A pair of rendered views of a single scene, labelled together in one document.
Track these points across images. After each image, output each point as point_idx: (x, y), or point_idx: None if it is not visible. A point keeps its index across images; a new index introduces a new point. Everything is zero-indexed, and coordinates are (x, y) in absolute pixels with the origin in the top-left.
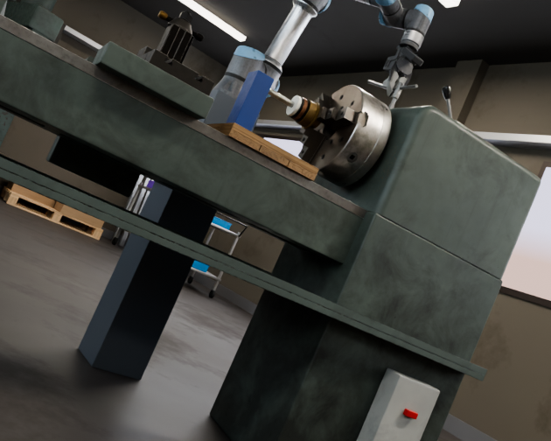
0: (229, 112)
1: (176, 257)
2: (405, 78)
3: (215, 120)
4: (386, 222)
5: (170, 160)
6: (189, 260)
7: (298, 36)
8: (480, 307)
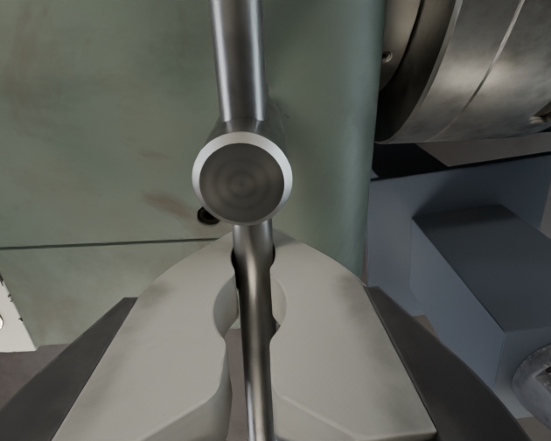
0: None
1: (401, 171)
2: (92, 440)
3: None
4: None
5: None
6: (384, 174)
7: None
8: None
